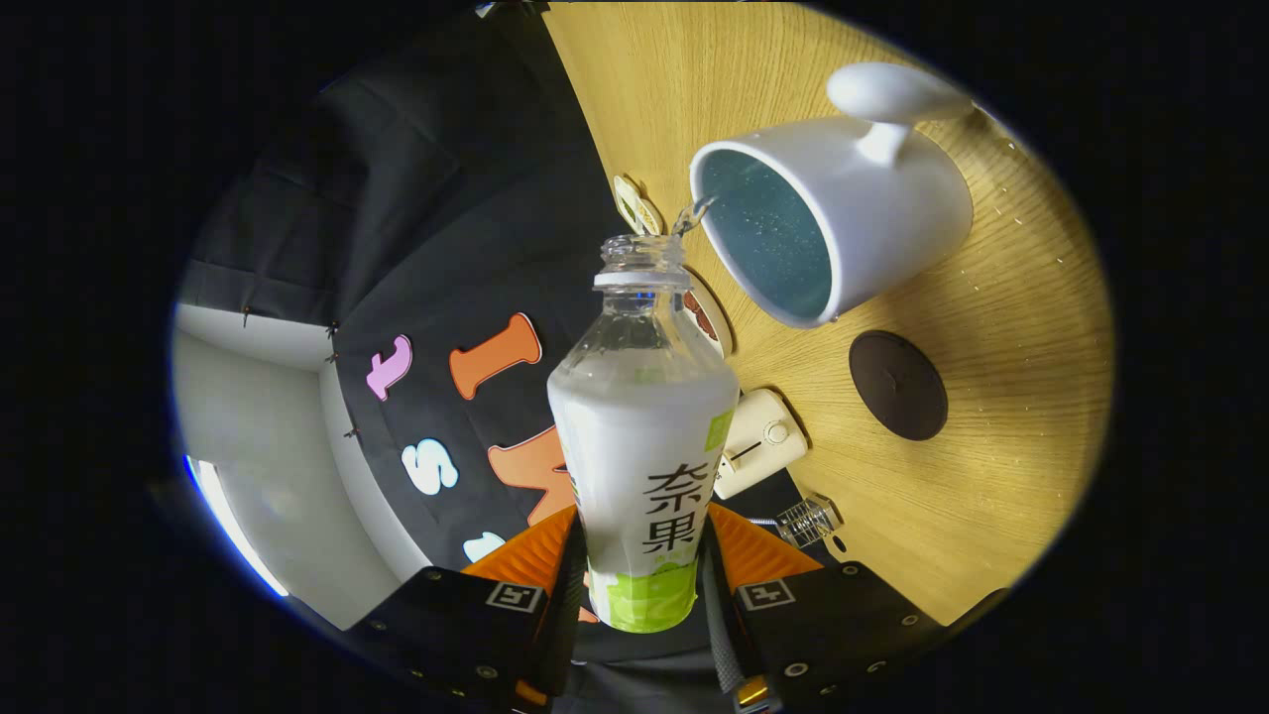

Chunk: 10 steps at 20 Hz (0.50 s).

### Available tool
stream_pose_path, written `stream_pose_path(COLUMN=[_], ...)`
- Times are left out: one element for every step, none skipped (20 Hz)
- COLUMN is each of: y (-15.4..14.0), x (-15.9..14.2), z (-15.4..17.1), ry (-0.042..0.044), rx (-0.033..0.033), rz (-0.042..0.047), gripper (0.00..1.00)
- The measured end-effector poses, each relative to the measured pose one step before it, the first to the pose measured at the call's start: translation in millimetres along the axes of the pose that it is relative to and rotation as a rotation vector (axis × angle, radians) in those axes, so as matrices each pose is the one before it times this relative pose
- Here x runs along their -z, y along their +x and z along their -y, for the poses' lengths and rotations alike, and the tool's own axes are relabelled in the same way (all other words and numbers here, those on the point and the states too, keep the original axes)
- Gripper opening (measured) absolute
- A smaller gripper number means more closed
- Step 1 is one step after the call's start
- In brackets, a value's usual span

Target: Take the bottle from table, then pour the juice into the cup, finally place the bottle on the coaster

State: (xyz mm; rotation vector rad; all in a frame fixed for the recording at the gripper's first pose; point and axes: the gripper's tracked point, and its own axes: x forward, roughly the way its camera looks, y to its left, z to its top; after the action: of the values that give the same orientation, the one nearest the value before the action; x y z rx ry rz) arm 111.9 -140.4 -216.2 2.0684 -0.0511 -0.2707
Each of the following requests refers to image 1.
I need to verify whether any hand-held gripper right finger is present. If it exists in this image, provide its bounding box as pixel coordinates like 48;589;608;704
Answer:
702;504;943;713

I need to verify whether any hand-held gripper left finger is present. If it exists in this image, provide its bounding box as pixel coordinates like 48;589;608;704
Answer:
352;506;588;713

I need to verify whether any dark brown round coaster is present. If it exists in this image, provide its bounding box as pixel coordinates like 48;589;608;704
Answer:
849;330;949;442

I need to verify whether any clear juice bottle white label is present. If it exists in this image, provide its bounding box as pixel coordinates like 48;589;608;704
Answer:
547;234;741;634

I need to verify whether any white cup with knob handle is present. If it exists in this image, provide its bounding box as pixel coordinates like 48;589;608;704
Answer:
689;62;975;330

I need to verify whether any cream toaster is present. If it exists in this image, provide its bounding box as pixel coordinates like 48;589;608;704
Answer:
712;389;809;501

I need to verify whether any wooden table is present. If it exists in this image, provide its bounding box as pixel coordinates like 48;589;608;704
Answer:
543;0;1116;628

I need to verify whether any ceiling light panel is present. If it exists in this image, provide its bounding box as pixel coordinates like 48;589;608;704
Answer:
183;456;288;598

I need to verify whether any white oval plate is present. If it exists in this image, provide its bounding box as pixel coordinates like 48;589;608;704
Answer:
682;273;735;360

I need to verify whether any red dried food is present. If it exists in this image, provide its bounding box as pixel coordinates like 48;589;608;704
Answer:
684;291;720;343

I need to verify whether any black backdrop cloth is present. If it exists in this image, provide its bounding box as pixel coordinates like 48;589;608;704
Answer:
178;5;824;695

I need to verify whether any white divided dish of seeds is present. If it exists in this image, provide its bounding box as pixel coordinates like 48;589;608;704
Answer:
613;175;663;237

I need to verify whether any metal wire utensil holder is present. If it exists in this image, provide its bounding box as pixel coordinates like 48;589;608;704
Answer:
776;494;844;548

